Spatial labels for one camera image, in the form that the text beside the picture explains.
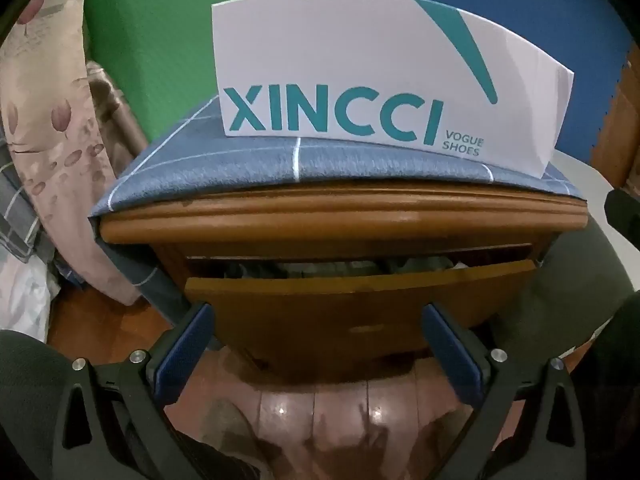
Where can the brown wooden frame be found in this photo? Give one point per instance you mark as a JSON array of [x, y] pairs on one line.
[[112, 100]]

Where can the green foam mat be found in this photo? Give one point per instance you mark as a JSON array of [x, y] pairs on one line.
[[150, 35]]

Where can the floral beige pillow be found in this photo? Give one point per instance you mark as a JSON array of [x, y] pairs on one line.
[[45, 110]]

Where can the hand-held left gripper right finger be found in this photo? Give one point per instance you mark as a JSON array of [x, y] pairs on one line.
[[452, 360]]

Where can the wooden furniture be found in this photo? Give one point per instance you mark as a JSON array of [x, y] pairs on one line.
[[622, 130]]

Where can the blue foam mat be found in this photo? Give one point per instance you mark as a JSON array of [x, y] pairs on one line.
[[550, 20]]

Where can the wooden nightstand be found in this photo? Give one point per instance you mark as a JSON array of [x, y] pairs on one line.
[[350, 215]]

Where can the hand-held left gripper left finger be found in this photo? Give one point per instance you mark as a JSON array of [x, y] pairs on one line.
[[182, 360]]

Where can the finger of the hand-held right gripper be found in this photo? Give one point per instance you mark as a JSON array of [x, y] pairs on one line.
[[624, 207]]

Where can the dark green folded cloth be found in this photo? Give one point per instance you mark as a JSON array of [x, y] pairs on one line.
[[430, 263]]

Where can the white cardboard shoe box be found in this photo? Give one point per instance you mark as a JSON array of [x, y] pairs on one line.
[[350, 60]]

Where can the blue checked cloth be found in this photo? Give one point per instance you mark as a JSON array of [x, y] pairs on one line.
[[225, 170]]

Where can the grey plaid cloth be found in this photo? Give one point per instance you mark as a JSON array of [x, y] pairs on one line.
[[15, 210]]

